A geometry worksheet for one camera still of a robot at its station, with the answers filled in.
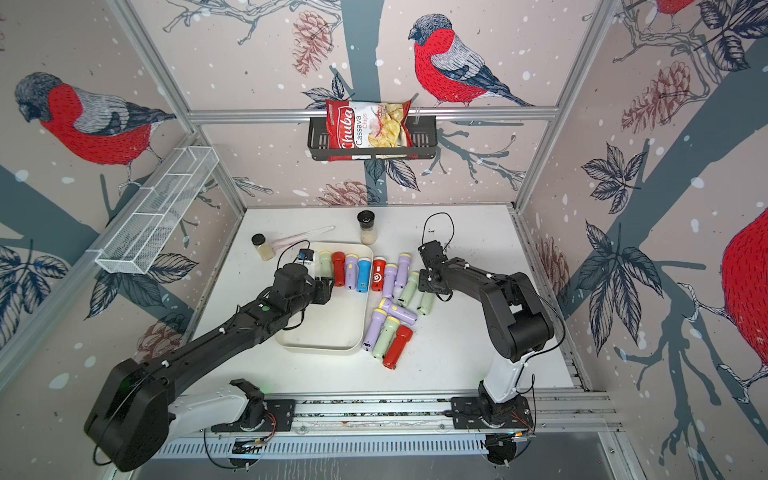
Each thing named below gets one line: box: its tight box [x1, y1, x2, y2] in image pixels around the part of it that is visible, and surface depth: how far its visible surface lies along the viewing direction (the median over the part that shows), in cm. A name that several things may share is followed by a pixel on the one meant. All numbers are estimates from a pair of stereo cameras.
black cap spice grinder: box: [357, 210, 377, 246], surface depth 106 cm
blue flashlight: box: [357, 258, 372, 293], surface depth 99 cm
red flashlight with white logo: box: [371, 256, 387, 292], surface depth 99 cm
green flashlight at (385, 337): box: [372, 316, 401, 360], surface depth 86 cm
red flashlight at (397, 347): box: [382, 325, 413, 370], surface depth 85 cm
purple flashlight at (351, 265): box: [345, 253, 359, 290], surface depth 100 cm
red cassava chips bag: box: [326, 100, 418, 162], surface depth 89 cm
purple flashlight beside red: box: [383, 264, 398, 298], surface depth 97 cm
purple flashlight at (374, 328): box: [362, 308, 388, 351], surface depth 88 cm
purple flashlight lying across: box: [378, 298, 418, 325], surface depth 91 cm
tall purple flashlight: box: [394, 253, 412, 287], surface depth 100 cm
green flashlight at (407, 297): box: [397, 272, 419, 309], surface depth 96 cm
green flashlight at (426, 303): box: [417, 291, 435, 317], surface depth 92 cm
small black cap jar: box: [251, 233, 275, 262], surface depth 102 cm
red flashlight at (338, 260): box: [332, 251, 345, 287], surface depth 103 cm
